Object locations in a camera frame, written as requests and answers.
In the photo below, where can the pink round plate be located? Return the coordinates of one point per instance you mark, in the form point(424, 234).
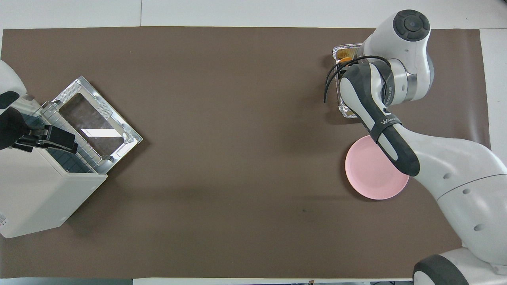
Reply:
point(368, 178)

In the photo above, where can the yellow sliced bread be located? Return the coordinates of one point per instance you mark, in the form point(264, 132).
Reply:
point(346, 53)

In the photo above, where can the brown table mat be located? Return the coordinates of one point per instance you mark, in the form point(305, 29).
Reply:
point(237, 118)

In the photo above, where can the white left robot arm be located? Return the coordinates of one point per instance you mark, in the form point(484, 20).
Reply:
point(10, 79)

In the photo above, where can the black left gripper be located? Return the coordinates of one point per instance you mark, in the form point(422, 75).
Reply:
point(12, 126)

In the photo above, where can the cream toaster oven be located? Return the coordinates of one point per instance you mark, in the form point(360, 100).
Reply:
point(35, 190)

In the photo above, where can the glass oven door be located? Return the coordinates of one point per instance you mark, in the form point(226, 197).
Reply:
point(95, 122)

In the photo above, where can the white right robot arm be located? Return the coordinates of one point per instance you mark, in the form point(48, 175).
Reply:
point(455, 170)

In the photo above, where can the aluminium foil tray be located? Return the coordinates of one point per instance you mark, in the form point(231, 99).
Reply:
point(348, 113)

